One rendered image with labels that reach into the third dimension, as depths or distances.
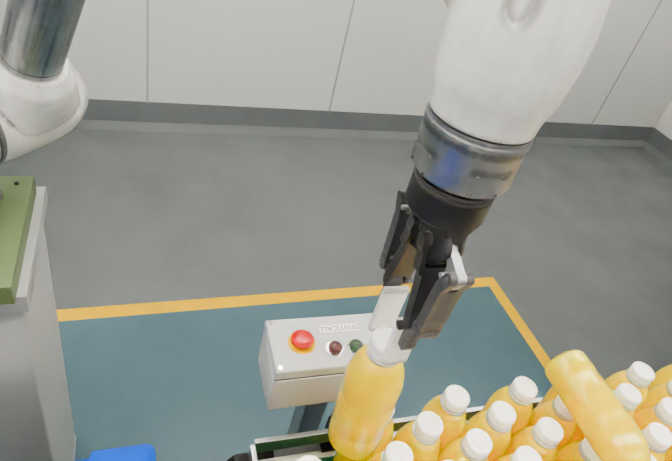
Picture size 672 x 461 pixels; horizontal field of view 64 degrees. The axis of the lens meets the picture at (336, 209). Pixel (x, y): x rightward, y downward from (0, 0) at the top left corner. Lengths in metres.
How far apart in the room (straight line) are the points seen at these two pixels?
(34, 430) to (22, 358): 0.25
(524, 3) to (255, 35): 2.98
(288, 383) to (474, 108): 0.57
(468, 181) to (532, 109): 0.07
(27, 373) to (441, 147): 1.01
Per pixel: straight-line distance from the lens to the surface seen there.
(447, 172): 0.44
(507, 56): 0.39
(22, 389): 1.30
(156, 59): 3.33
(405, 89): 3.79
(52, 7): 0.95
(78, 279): 2.50
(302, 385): 0.87
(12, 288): 1.05
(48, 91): 1.06
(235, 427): 2.05
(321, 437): 0.94
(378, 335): 0.63
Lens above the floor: 1.77
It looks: 36 degrees down
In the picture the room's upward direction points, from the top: 15 degrees clockwise
